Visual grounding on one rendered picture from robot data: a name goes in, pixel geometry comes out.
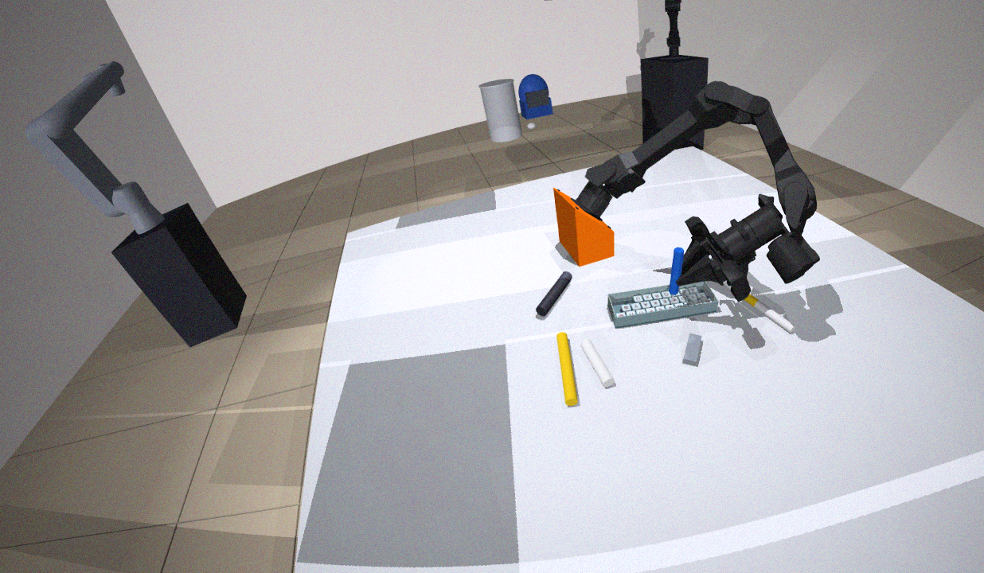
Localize blue stylus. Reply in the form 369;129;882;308
669;247;684;303

